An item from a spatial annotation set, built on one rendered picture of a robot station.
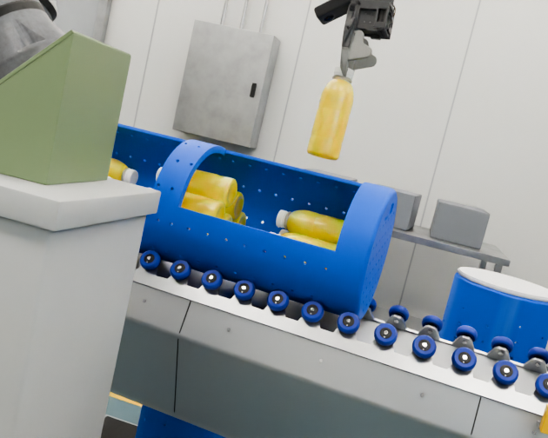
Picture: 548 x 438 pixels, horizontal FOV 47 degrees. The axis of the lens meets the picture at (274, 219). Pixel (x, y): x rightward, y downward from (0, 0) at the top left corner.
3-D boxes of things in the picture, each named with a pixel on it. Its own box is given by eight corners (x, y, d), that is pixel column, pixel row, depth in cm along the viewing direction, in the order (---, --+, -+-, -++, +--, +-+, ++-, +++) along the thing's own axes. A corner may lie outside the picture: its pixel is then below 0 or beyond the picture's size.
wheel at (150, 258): (163, 251, 137) (164, 256, 138) (144, 246, 138) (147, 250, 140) (153, 268, 135) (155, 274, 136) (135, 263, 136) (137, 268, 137)
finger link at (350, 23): (347, 43, 122) (357, 3, 124) (339, 43, 123) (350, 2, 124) (351, 55, 127) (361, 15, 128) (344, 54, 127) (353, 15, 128)
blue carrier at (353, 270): (349, 343, 123) (380, 204, 115) (-9, 227, 148) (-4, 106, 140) (377, 295, 149) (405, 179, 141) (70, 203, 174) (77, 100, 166)
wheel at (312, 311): (326, 302, 126) (327, 307, 127) (305, 295, 127) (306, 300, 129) (318, 322, 124) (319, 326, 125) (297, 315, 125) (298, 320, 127)
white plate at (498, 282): (525, 297, 156) (524, 301, 157) (579, 299, 174) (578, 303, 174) (437, 264, 178) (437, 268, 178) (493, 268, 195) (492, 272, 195)
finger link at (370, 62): (370, 84, 128) (378, 38, 127) (343, 81, 130) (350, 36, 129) (374, 86, 131) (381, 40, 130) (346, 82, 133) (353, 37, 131)
